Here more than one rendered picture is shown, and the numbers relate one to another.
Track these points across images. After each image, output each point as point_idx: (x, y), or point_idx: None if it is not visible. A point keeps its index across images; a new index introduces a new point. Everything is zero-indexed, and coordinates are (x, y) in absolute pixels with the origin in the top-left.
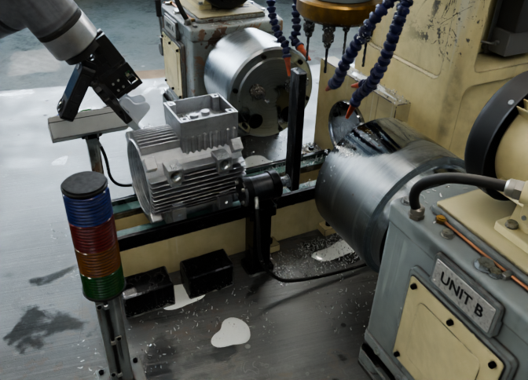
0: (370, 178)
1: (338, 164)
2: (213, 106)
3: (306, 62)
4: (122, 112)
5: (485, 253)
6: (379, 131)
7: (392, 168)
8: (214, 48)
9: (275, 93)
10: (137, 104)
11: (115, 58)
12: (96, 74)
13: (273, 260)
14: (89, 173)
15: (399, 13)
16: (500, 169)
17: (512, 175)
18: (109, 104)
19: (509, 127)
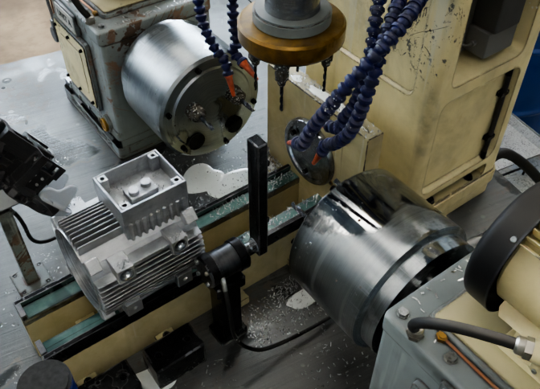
0: (354, 264)
1: (314, 241)
2: (152, 167)
3: (249, 63)
4: (46, 208)
5: (492, 380)
6: (357, 198)
7: (378, 253)
8: (130, 54)
9: (216, 106)
10: (61, 191)
11: (26, 152)
12: (6, 175)
13: (243, 317)
14: (47, 366)
15: (371, 76)
16: (503, 296)
17: (517, 305)
18: (30, 206)
19: (512, 260)
